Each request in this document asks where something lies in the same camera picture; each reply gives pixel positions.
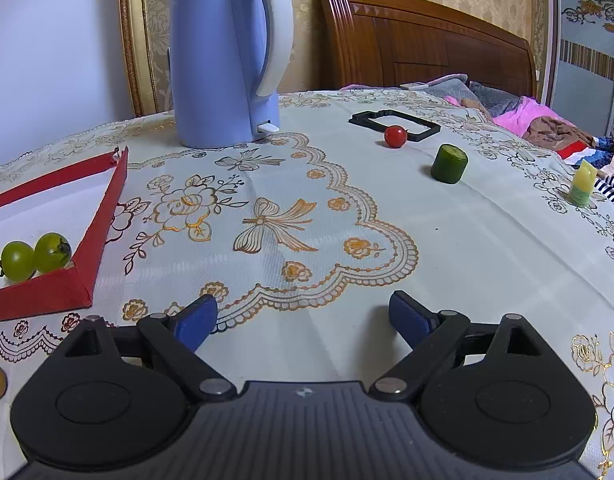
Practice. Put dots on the yellow green sugarcane piece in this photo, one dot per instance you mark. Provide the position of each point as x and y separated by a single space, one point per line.
583 185

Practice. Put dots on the white gold floral tablecloth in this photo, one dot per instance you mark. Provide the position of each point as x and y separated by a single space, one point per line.
437 240

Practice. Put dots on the blue electric kettle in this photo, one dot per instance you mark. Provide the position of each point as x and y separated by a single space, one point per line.
212 60

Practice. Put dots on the wooden bed headboard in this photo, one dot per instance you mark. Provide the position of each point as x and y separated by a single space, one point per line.
417 40

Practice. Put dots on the green tomato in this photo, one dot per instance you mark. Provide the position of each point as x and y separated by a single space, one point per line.
51 252
18 261

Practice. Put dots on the striped cloth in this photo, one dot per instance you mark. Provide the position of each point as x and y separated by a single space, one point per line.
607 160

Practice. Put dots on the green cucumber piece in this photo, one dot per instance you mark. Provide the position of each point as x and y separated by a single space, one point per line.
448 165

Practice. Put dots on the floral wardrobe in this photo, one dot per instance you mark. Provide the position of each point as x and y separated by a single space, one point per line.
587 35

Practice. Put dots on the red cardboard box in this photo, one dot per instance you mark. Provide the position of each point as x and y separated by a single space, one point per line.
94 240

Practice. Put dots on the pink blanket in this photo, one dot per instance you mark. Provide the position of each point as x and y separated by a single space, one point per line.
522 112

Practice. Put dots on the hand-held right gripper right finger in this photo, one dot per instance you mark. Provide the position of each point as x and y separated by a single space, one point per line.
407 317

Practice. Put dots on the black rectangular frame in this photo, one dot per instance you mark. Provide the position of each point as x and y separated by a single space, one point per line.
367 121

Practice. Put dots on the red cherry tomato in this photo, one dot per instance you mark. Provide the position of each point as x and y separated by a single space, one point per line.
395 136

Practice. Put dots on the white remote control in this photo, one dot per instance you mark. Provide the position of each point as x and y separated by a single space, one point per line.
413 86

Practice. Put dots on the brown floral cloth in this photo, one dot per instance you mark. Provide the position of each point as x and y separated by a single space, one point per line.
557 130

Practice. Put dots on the gold wall moulding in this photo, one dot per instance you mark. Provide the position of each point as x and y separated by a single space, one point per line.
134 35

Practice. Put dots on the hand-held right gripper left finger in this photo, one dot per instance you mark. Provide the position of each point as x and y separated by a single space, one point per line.
197 322

